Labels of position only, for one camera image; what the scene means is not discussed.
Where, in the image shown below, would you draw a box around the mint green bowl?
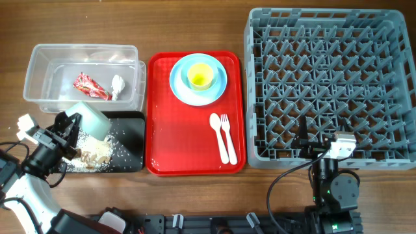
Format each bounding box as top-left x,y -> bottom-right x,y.
65,101 -> 111,141

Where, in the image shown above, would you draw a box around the yellow plastic cup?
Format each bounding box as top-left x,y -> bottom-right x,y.
187,63 -> 214,91

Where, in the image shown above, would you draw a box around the black food waste tray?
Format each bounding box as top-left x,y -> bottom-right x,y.
53,111 -> 146,173

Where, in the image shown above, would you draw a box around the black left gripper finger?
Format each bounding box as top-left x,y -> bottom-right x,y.
53,112 -> 75,137
66,113 -> 82,153

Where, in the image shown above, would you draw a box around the white plastic fork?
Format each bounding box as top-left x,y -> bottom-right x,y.
220,114 -> 238,165

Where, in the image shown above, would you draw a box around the white tissue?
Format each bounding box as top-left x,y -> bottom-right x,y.
111,75 -> 125,101

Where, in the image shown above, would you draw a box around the red serving tray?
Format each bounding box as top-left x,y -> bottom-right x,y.
145,51 -> 246,176

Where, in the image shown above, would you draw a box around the light blue plate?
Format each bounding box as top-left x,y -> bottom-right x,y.
170,53 -> 228,106

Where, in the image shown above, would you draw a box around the white plastic spoon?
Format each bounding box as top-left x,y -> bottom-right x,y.
209,113 -> 229,164

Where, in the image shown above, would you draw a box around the light blue bowl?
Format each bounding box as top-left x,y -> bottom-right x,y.
181,54 -> 220,92

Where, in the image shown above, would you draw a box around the rice and food scraps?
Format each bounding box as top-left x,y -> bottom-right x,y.
63,129 -> 144,173

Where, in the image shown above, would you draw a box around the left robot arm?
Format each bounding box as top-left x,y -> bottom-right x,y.
1,111 -> 127,233

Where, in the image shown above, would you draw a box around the red strawberry candy wrapper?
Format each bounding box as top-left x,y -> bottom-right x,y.
73,72 -> 112,101

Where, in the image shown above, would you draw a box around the clear plastic waste bin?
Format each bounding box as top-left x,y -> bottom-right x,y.
23,44 -> 146,113

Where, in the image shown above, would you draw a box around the grey dishwasher rack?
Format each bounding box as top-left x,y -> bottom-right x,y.
244,8 -> 415,170

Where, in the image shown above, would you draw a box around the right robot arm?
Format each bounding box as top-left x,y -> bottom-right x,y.
158,116 -> 363,233

